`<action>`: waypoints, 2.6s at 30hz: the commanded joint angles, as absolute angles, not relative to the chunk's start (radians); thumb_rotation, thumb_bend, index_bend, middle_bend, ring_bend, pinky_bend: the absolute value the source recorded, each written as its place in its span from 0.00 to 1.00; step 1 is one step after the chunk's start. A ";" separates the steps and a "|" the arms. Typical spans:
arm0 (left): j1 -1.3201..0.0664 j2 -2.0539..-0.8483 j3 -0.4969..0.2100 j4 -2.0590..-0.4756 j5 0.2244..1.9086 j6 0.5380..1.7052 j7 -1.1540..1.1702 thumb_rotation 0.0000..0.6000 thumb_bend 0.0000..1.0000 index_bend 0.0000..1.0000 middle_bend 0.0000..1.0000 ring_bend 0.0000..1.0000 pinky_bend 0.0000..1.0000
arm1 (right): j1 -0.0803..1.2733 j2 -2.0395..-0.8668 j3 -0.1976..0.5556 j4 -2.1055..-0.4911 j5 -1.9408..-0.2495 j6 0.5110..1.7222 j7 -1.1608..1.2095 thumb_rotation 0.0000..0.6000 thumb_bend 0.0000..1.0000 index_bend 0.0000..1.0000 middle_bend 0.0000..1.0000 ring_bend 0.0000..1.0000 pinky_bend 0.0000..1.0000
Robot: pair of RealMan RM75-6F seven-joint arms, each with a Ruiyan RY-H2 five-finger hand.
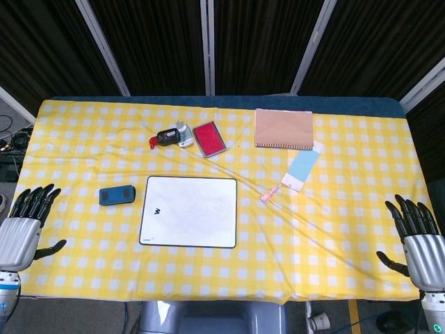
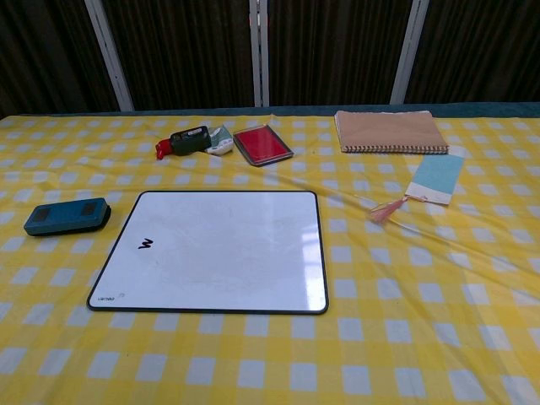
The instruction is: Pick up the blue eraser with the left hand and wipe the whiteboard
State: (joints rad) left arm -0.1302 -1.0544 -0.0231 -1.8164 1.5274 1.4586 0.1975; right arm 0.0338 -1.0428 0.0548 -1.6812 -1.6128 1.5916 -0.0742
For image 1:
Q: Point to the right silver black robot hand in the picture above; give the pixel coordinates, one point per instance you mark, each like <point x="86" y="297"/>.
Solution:
<point x="425" y="250"/>

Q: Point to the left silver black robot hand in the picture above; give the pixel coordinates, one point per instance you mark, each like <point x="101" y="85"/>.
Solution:
<point x="18" y="234"/>

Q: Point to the blue whiteboard eraser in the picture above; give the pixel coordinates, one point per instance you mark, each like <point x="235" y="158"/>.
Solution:
<point x="117" y="195"/>

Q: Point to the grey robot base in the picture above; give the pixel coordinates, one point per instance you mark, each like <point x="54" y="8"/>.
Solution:
<point x="213" y="317"/>

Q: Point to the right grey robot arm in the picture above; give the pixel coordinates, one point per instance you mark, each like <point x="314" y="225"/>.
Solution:
<point x="434" y="311"/>

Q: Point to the light blue bookmark pink tassel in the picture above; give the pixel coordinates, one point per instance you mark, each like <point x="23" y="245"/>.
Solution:
<point x="299" y="171"/>

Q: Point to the black ink bottle red cap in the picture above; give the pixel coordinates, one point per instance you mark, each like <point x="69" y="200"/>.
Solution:
<point x="165" y="137"/>

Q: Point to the brown spiral notebook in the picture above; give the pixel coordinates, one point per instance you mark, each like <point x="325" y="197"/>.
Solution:
<point x="283" y="129"/>

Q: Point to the small white green packet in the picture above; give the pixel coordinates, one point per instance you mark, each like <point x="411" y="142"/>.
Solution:
<point x="185" y="135"/>

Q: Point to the yellow white checkered tablecloth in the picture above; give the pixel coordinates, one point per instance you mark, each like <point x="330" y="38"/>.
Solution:
<point x="222" y="208"/>

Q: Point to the red ink stamp pad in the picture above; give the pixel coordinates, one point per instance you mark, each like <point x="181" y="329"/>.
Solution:
<point x="209" y="138"/>

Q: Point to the white whiteboard black frame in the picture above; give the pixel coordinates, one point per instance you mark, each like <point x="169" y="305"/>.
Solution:
<point x="189" y="211"/>

